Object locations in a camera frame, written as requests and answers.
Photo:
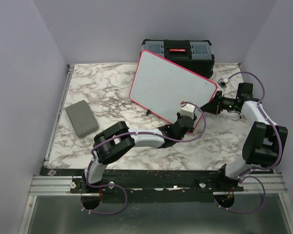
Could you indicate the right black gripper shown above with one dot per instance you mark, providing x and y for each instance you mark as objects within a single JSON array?
[{"x": 213, "y": 107}]

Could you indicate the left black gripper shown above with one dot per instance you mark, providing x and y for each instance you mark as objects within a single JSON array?
[{"x": 178, "y": 116}]

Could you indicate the pink framed whiteboard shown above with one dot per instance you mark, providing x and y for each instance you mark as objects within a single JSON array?
[{"x": 160, "y": 86}]

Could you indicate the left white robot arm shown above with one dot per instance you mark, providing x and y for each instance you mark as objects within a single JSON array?
[{"x": 115, "y": 141}]

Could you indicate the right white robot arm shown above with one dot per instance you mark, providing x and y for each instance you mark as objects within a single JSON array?
[{"x": 264, "y": 145}]

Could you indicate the black plastic toolbox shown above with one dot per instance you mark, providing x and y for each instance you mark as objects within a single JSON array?
[{"x": 194, "y": 55}]

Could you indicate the grey sponge block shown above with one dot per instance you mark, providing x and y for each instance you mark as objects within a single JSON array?
[{"x": 82, "y": 119}]

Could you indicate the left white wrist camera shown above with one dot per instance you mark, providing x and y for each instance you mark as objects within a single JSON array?
[{"x": 188, "y": 110}]

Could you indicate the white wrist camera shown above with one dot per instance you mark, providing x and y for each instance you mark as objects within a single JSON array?
[
  {"x": 188, "y": 110},
  {"x": 222, "y": 84}
]

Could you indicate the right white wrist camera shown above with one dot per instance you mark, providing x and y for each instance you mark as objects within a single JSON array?
[{"x": 222, "y": 84}]

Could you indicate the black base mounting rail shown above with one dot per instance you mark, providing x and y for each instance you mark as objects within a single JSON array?
[{"x": 147, "y": 186}]

